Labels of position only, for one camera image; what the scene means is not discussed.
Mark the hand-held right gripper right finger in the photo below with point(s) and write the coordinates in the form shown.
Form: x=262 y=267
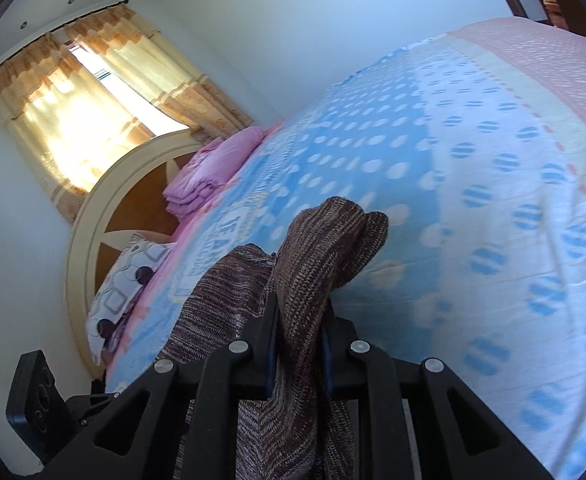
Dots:
x=373 y=390

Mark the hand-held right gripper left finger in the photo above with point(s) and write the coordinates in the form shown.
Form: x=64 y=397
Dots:
x=223 y=390

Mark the brown knitted sweater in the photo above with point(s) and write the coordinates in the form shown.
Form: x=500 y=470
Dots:
x=318 y=260

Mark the white patterned pillow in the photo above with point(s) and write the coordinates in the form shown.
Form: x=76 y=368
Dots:
x=128 y=275

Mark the cream and wood headboard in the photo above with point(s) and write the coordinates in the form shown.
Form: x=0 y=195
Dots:
x=85 y=240

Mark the pink folded blanket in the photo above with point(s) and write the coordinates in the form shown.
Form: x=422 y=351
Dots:
x=213 y=165

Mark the blue polka dot bed blanket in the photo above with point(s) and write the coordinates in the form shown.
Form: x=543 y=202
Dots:
x=473 y=185

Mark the dark curtain rod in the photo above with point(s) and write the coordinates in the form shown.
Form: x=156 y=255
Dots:
x=48 y=30

